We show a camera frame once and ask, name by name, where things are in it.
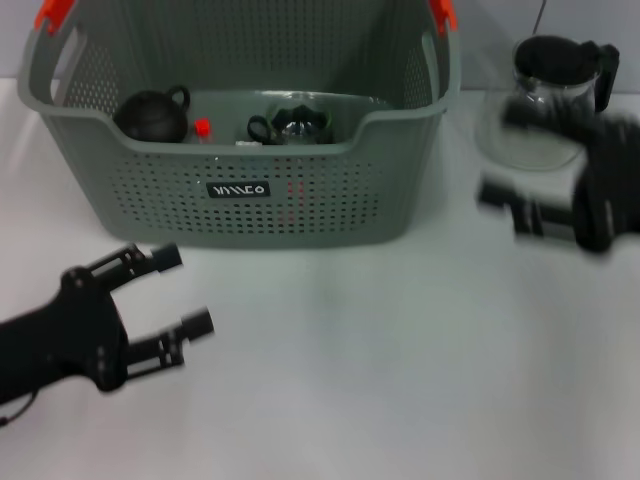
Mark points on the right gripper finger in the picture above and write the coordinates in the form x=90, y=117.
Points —
x=525, y=207
x=540, y=117

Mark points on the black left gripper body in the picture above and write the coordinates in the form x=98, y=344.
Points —
x=55, y=335

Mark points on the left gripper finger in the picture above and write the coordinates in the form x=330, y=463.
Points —
x=197, y=325
x=165, y=257

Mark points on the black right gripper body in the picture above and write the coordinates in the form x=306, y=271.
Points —
x=610, y=185

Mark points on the small red cube block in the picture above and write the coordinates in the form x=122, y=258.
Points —
x=202, y=128

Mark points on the small white building block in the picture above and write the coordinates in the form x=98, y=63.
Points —
x=249, y=144

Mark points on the grey perforated storage basket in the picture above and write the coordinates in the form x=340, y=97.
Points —
x=300, y=210

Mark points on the black pitcher lid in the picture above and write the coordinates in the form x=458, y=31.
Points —
x=550, y=57

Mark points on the black round teapot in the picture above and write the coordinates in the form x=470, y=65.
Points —
x=150, y=117

